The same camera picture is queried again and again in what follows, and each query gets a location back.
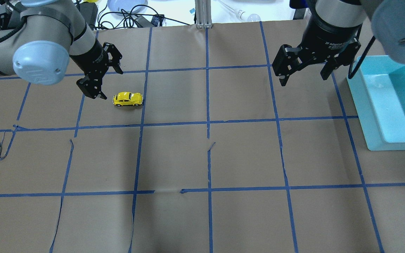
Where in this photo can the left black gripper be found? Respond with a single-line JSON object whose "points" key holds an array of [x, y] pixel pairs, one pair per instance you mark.
{"points": [[89, 58]]}

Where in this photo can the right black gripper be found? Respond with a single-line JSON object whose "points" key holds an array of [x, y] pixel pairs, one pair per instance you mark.
{"points": [[327, 37]]}

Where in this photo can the yellow toy beetle car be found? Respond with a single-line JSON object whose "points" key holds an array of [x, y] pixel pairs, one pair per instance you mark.
{"points": [[127, 99]]}

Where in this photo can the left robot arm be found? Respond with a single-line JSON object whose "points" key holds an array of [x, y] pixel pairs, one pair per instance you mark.
{"points": [[50, 34]]}

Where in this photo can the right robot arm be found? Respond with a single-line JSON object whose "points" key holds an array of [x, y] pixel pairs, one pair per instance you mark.
{"points": [[387, 22]]}

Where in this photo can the black power adapter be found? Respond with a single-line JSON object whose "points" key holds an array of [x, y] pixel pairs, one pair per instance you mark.
{"points": [[89, 12]]}

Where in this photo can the light blue plate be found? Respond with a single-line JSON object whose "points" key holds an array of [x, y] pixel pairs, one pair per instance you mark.
{"points": [[134, 6]]}

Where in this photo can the turquoise plastic bin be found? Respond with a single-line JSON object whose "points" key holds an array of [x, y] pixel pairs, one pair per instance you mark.
{"points": [[378, 92]]}

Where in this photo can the light bulb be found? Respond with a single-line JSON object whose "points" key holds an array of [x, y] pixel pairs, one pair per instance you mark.
{"points": [[246, 16]]}

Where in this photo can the brown paper table cover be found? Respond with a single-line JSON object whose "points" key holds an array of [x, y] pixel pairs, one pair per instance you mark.
{"points": [[219, 157]]}

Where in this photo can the aluminium frame post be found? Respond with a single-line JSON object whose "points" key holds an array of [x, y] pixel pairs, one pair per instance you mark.
{"points": [[203, 14]]}

